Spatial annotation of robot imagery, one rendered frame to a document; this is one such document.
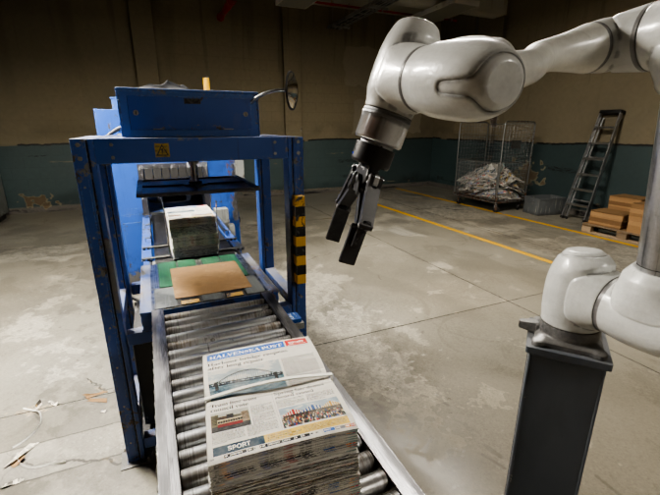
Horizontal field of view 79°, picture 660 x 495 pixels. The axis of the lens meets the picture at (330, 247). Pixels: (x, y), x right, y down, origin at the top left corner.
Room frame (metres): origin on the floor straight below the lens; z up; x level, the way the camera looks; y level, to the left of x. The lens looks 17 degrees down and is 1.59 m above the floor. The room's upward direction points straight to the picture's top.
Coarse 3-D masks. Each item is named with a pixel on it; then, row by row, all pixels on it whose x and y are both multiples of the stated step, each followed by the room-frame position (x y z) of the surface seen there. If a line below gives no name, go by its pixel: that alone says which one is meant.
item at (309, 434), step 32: (224, 416) 0.67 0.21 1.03; (256, 416) 0.67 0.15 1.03; (288, 416) 0.67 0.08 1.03; (320, 416) 0.66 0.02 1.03; (352, 416) 0.67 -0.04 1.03; (224, 448) 0.59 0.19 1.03; (256, 448) 0.59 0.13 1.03; (288, 448) 0.60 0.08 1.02; (320, 448) 0.62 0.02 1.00; (352, 448) 0.64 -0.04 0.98; (224, 480) 0.56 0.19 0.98; (256, 480) 0.57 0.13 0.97; (288, 480) 0.59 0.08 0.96; (320, 480) 0.61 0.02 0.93; (352, 480) 0.63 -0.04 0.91
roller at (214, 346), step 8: (280, 328) 1.47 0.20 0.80; (248, 336) 1.40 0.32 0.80; (256, 336) 1.41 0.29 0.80; (264, 336) 1.41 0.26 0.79; (272, 336) 1.42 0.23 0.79; (280, 336) 1.43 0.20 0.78; (208, 344) 1.34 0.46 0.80; (216, 344) 1.35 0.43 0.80; (224, 344) 1.35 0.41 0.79; (232, 344) 1.36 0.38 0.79; (240, 344) 1.37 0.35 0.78; (168, 352) 1.29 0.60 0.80; (176, 352) 1.29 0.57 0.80; (184, 352) 1.29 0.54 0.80; (192, 352) 1.30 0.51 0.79; (200, 352) 1.31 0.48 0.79
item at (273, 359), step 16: (224, 352) 0.91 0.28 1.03; (240, 352) 0.91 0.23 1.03; (256, 352) 0.91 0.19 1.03; (272, 352) 0.91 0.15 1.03; (288, 352) 0.91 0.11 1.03; (304, 352) 0.90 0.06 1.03; (208, 368) 0.84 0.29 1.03; (224, 368) 0.84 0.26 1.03; (240, 368) 0.84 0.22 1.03; (256, 368) 0.84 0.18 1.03; (272, 368) 0.84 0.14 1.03; (288, 368) 0.84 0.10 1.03; (304, 368) 0.84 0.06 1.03; (208, 384) 0.78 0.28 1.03; (224, 384) 0.78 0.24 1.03
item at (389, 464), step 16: (272, 304) 1.69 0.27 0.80; (288, 320) 1.53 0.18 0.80; (336, 384) 1.09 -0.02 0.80; (352, 400) 1.02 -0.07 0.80; (368, 432) 0.88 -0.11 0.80; (368, 448) 0.83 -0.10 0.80; (384, 448) 0.83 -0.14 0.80; (384, 464) 0.78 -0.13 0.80; (400, 464) 0.78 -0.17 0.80; (400, 480) 0.73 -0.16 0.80
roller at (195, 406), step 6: (186, 402) 1.01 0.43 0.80; (192, 402) 1.01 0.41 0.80; (198, 402) 1.01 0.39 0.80; (174, 408) 0.98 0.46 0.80; (180, 408) 0.99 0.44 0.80; (186, 408) 0.99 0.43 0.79; (192, 408) 0.99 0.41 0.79; (198, 408) 1.00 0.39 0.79; (204, 408) 1.00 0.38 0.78; (180, 414) 0.97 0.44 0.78; (186, 414) 0.98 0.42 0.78
